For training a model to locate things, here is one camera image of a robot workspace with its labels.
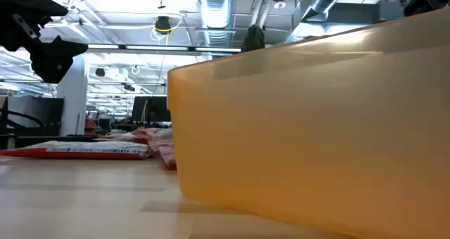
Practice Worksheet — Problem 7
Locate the red white popcorn bag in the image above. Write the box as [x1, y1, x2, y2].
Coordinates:
[0, 140, 153, 161]
[94, 127, 174, 144]
[148, 139, 176, 152]
[157, 148, 178, 171]

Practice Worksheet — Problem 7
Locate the black curved cable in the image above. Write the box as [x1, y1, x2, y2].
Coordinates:
[5, 108, 38, 128]

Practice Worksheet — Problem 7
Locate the yellow cable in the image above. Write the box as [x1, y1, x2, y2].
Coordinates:
[150, 15, 186, 46]

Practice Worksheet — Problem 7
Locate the long ceiling light strip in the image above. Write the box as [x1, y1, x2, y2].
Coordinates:
[86, 44, 243, 54]

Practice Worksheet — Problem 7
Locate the white square pillar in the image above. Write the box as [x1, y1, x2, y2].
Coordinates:
[56, 54, 88, 137]

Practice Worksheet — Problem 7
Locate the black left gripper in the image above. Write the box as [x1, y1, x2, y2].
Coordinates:
[0, 0, 89, 84]

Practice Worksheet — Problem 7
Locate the orange translucent plastic basket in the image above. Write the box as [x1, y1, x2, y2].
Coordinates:
[167, 8, 450, 239]

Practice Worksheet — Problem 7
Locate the black round hanging device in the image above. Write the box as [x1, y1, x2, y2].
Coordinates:
[154, 15, 172, 35]

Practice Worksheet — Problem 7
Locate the dark grey partition panel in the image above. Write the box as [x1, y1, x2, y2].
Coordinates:
[6, 96, 65, 136]

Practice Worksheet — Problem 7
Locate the silver spiral ventilation duct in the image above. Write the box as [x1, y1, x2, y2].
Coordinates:
[286, 0, 352, 43]
[195, 0, 233, 59]

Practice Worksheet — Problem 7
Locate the black computer monitor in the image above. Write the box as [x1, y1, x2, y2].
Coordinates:
[131, 96, 152, 124]
[150, 96, 172, 124]

